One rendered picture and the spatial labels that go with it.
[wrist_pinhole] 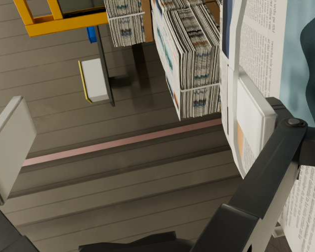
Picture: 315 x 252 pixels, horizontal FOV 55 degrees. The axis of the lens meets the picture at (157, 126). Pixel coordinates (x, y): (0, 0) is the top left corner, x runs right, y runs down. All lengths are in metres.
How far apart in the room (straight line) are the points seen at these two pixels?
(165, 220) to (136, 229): 0.36
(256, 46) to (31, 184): 3.69
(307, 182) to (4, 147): 0.19
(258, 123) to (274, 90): 0.09
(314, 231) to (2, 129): 0.21
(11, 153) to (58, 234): 3.71
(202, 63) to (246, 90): 1.00
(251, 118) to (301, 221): 0.11
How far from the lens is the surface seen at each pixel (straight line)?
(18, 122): 0.20
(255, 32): 0.27
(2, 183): 0.17
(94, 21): 2.30
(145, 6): 1.66
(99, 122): 3.67
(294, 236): 0.27
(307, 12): 0.20
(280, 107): 0.18
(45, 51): 3.95
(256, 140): 0.16
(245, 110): 0.18
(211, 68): 1.21
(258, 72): 0.26
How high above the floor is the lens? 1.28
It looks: 5 degrees down
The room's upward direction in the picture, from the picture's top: 102 degrees counter-clockwise
